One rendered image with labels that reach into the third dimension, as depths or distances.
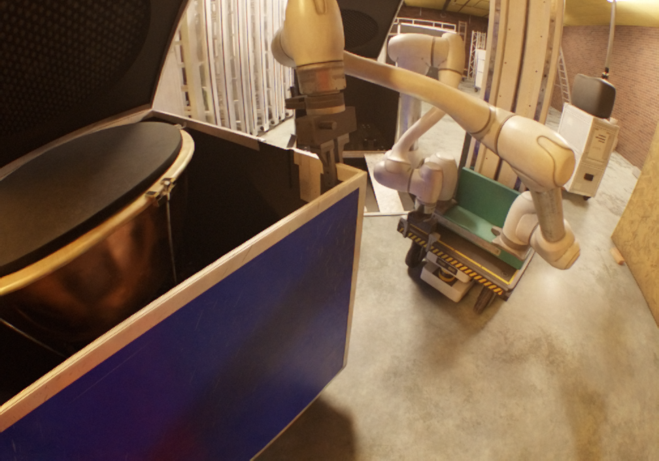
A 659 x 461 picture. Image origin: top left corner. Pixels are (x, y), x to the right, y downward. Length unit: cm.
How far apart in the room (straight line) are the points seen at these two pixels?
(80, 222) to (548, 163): 93
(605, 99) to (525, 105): 200
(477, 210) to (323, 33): 126
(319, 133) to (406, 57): 79
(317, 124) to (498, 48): 109
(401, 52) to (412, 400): 143
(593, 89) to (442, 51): 237
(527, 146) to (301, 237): 55
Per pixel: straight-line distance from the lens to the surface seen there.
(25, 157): 145
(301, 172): 66
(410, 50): 124
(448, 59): 122
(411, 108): 133
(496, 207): 153
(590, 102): 337
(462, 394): 139
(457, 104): 73
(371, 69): 71
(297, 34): 53
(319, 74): 52
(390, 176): 118
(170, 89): 185
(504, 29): 146
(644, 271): 283
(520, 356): 163
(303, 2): 54
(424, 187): 116
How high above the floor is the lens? 120
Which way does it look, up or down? 34 degrees down
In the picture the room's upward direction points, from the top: 1 degrees clockwise
